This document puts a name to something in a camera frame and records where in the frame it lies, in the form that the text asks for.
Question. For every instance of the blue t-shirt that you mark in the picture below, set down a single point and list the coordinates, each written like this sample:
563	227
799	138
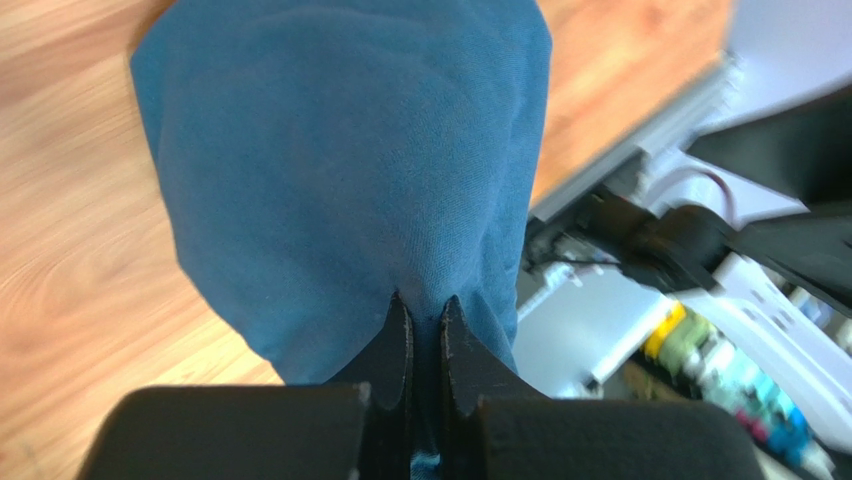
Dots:
317	157

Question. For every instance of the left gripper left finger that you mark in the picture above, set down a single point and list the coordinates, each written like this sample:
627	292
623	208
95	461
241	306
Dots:
383	371

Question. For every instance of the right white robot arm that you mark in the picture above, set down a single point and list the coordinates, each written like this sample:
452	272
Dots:
804	153

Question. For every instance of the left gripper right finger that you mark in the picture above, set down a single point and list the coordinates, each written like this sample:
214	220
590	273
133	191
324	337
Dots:
474	382

